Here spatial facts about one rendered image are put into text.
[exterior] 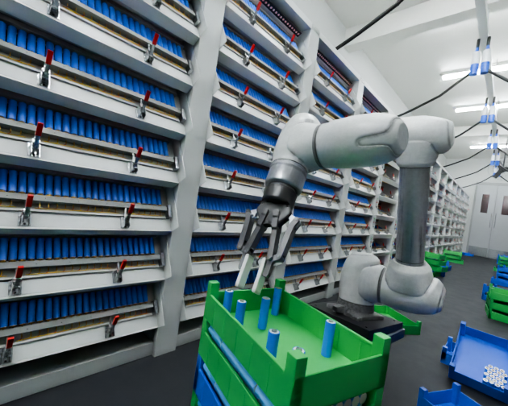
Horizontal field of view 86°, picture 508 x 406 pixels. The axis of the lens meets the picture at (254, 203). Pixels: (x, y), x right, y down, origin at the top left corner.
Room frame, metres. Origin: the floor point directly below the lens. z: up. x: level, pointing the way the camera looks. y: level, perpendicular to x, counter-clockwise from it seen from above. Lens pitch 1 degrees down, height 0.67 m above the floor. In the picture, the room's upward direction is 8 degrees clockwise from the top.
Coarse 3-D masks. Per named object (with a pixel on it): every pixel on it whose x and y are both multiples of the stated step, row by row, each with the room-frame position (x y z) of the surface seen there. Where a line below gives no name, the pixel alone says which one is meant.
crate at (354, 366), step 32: (224, 320) 0.50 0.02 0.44; (256, 320) 0.60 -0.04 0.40; (288, 320) 0.62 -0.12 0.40; (320, 320) 0.56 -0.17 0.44; (256, 352) 0.41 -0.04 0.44; (288, 352) 0.35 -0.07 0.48; (320, 352) 0.50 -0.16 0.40; (352, 352) 0.49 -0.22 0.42; (384, 352) 0.43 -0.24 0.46; (288, 384) 0.34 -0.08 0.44; (320, 384) 0.36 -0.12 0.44; (352, 384) 0.39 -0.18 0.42; (384, 384) 0.44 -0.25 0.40
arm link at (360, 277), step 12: (360, 252) 1.27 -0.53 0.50; (348, 264) 1.20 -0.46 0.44; (360, 264) 1.17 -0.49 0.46; (372, 264) 1.16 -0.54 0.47; (348, 276) 1.19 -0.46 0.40; (360, 276) 1.15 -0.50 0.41; (372, 276) 1.13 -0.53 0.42; (348, 288) 1.18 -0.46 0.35; (360, 288) 1.15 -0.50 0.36; (372, 288) 1.12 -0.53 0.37; (348, 300) 1.17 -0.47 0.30; (360, 300) 1.15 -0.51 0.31; (372, 300) 1.14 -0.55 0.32
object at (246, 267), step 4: (248, 256) 0.57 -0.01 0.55; (244, 260) 0.57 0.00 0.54; (248, 260) 0.57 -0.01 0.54; (252, 260) 0.59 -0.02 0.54; (244, 264) 0.56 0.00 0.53; (248, 264) 0.57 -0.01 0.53; (244, 268) 0.56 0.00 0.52; (248, 268) 0.58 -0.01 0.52; (240, 272) 0.56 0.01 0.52; (244, 272) 0.56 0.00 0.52; (248, 272) 0.58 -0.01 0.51; (240, 276) 0.55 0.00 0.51; (244, 276) 0.56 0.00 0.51; (236, 280) 0.55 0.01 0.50; (240, 280) 0.55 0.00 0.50; (244, 280) 0.57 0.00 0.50; (236, 284) 0.55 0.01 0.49; (240, 284) 0.55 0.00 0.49; (244, 284) 0.57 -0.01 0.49; (240, 288) 0.56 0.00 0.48
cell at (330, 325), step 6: (330, 324) 0.49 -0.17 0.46; (324, 330) 0.50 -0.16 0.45; (330, 330) 0.49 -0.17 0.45; (324, 336) 0.49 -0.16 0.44; (330, 336) 0.49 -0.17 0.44; (324, 342) 0.49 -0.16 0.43; (330, 342) 0.49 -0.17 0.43; (324, 348) 0.49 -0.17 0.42; (330, 348) 0.49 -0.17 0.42; (324, 354) 0.49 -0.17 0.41; (330, 354) 0.49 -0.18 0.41
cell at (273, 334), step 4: (272, 332) 0.42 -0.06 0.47; (276, 332) 0.42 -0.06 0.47; (268, 336) 0.42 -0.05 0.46; (272, 336) 0.42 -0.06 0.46; (276, 336) 0.42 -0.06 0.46; (268, 340) 0.42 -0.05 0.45; (272, 340) 0.42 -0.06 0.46; (276, 340) 0.42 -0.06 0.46; (268, 344) 0.42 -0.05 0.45; (272, 344) 0.42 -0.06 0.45; (276, 344) 0.42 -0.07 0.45; (268, 348) 0.42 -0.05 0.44; (272, 348) 0.42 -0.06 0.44; (276, 348) 0.42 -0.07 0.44; (272, 352) 0.42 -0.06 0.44; (276, 352) 0.42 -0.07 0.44; (276, 356) 0.42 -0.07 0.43
